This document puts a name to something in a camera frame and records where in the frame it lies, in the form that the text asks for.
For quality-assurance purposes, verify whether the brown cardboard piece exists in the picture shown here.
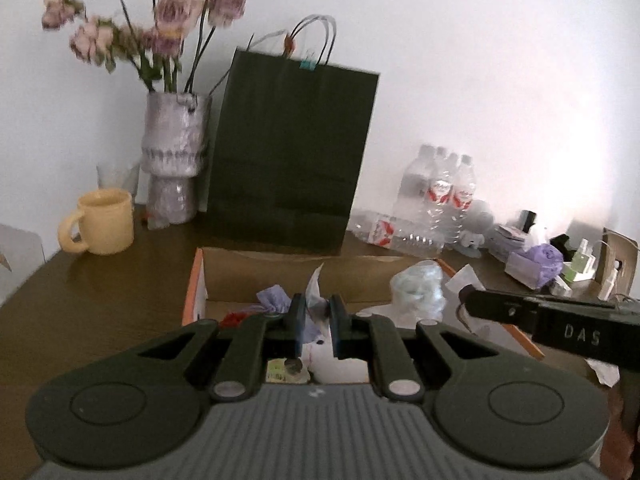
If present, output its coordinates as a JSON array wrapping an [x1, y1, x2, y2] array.
[[595, 227, 640, 296]]

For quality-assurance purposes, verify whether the clear glass cup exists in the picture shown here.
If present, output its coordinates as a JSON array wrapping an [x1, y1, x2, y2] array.
[[96, 160, 141, 206]]

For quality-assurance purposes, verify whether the small black object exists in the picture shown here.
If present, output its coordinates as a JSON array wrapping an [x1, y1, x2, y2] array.
[[550, 234, 573, 261]]

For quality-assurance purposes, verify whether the dark green paper bag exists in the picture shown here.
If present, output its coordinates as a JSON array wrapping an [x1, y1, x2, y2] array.
[[206, 14, 379, 256]]

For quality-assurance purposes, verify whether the red cardboard box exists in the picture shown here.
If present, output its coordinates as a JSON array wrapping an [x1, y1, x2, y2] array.
[[181, 246, 546, 386]]

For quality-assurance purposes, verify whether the clear plastic wrapper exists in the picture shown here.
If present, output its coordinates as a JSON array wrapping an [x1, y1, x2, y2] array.
[[142, 206, 168, 231]]

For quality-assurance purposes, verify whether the purple tissue box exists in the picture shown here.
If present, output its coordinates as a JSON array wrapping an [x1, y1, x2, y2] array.
[[504, 242, 566, 289]]

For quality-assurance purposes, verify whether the small white spray bottle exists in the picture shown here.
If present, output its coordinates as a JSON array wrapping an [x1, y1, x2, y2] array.
[[600, 265, 618, 301]]

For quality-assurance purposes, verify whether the dried pink rose bouquet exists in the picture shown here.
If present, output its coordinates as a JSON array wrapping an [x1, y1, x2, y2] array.
[[41, 0, 247, 93]]

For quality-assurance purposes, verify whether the small white carton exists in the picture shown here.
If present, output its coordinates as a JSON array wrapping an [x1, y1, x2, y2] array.
[[489, 224, 531, 263]]

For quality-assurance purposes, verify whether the yellow mug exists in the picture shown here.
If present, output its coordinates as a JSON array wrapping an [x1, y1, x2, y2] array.
[[57, 188, 135, 256]]

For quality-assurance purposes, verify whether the green tissue packet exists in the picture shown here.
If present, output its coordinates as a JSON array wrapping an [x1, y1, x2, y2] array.
[[266, 359, 307, 385]]

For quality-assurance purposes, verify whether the purple drawstring pouch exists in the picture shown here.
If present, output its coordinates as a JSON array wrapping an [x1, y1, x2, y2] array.
[[256, 285, 293, 316]]

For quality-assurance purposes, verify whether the clear plastic bag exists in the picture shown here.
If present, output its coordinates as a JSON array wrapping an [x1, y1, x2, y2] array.
[[389, 260, 448, 323]]

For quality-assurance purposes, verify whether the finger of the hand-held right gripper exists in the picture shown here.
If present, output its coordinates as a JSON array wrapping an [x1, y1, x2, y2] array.
[[457, 285, 538, 333]]

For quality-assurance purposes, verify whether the silver textured vase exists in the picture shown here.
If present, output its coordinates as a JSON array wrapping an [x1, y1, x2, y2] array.
[[141, 91, 212, 225]]

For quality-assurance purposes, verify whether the white printed board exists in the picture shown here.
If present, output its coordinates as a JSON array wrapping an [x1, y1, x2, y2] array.
[[0, 224, 47, 306]]

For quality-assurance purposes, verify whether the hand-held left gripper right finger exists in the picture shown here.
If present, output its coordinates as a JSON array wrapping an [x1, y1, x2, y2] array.
[[327, 294, 506, 403]]

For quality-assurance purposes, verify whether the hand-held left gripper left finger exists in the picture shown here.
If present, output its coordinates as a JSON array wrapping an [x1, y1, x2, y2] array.
[[125, 294, 307, 402]]

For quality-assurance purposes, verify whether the small white robot toy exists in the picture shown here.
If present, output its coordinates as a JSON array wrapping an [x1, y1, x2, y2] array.
[[457, 200, 496, 258]]

